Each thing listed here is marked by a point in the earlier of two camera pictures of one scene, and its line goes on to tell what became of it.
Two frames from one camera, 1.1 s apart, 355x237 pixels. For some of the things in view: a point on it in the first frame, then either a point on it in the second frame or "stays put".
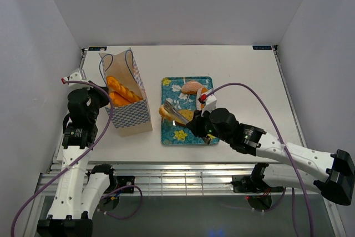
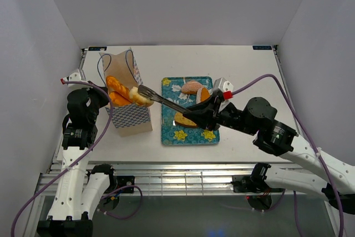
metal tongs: [172, 110] to [148, 92]
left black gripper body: [99, 99] stays put
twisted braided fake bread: [113, 85] stays put
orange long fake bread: [118, 99] stays put
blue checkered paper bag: [131, 119] stays put
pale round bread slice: [165, 114] to [138, 99]
